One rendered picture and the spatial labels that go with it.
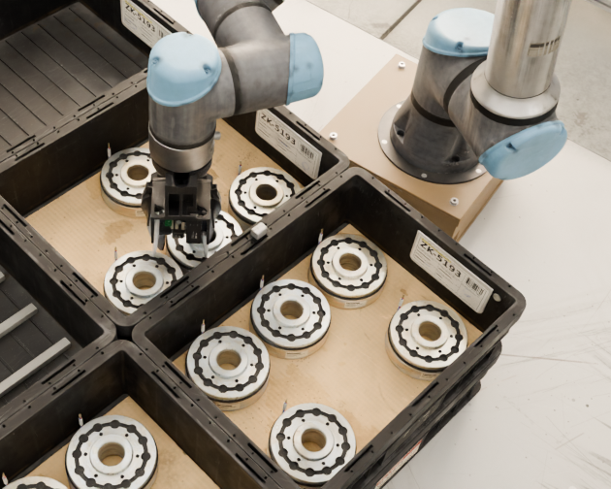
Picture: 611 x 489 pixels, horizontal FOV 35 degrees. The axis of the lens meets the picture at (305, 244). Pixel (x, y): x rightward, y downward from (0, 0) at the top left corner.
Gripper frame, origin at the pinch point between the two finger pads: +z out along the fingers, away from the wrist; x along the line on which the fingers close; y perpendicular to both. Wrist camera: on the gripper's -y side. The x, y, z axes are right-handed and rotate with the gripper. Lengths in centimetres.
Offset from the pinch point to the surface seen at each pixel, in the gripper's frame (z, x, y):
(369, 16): 85, 53, -148
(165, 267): -1.1, -1.9, 5.5
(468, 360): -8.1, 34.2, 22.6
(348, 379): 2.0, 21.5, 19.9
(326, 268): -1.2, 19.2, 5.1
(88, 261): 2.1, -12.0, 2.6
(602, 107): 85, 118, -114
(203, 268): -8.0, 2.9, 10.2
